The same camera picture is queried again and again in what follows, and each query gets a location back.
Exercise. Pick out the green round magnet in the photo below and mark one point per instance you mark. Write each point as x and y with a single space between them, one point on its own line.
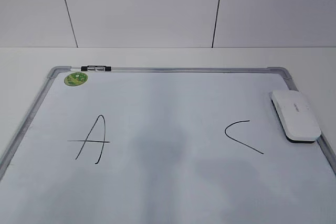
75 79

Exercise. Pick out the black silver hanging clip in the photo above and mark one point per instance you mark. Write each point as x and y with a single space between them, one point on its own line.
96 68

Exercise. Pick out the white framed whiteboard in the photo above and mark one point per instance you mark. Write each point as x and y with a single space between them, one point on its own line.
164 146

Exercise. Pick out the white whiteboard eraser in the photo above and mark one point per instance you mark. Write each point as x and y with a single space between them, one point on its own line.
296 117

